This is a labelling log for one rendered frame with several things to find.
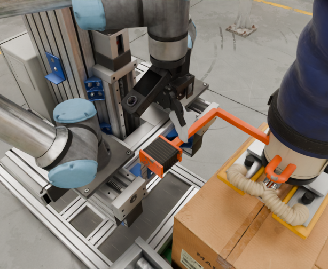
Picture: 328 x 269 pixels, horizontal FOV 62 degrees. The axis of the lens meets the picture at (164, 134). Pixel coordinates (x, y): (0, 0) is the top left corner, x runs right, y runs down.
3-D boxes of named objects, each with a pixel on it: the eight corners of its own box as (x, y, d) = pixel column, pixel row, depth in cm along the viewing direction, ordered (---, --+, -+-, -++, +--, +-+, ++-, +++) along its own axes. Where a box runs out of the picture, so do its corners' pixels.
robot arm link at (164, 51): (169, 47, 47) (137, 31, 51) (168, 69, 50) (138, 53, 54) (196, 31, 51) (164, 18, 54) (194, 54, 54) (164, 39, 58)
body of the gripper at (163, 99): (194, 97, 63) (198, 50, 54) (168, 116, 59) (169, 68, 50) (169, 83, 67) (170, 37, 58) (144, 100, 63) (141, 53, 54)
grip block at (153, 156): (161, 179, 73) (161, 168, 70) (139, 161, 77) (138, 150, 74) (181, 160, 77) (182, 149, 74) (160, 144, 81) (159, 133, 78)
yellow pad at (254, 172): (243, 197, 81) (247, 188, 78) (216, 177, 86) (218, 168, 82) (294, 136, 98) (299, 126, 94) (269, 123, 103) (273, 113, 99)
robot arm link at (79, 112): (102, 122, 91) (94, 89, 81) (101, 153, 82) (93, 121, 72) (65, 125, 90) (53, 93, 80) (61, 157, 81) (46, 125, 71)
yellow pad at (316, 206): (304, 240, 72) (312, 233, 69) (270, 216, 77) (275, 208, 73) (349, 166, 89) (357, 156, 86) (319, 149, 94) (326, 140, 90)
